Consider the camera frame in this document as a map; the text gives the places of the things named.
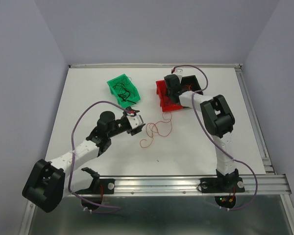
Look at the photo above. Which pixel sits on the aluminium front rail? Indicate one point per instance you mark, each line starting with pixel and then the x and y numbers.
pixel 127 186

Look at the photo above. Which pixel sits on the black plastic bin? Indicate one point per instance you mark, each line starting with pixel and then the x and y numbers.
pixel 190 83

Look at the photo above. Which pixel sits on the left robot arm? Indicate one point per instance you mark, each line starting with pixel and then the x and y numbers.
pixel 50 181

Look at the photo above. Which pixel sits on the red plastic bin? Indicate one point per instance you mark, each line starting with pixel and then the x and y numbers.
pixel 165 103

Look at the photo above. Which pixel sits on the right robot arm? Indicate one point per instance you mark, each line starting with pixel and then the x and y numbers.
pixel 216 119

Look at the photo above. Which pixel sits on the green plastic bin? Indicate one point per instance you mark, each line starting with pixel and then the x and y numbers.
pixel 124 91

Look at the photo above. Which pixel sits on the aluminium rail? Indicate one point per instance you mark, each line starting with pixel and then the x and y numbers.
pixel 269 169
pixel 149 65
pixel 127 186

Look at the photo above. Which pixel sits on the aluminium right side rail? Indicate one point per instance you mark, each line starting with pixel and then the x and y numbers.
pixel 269 169

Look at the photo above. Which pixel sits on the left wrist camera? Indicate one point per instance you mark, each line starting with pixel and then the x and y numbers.
pixel 135 121

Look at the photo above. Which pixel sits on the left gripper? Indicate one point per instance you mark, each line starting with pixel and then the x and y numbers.
pixel 135 130

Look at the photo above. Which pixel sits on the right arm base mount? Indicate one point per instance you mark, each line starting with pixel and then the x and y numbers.
pixel 220 185

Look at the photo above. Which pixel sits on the aluminium back rail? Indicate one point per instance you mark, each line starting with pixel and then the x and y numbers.
pixel 149 65

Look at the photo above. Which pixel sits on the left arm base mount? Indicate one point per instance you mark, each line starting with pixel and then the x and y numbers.
pixel 98 185

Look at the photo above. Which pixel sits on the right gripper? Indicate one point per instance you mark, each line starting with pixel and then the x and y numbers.
pixel 168 93

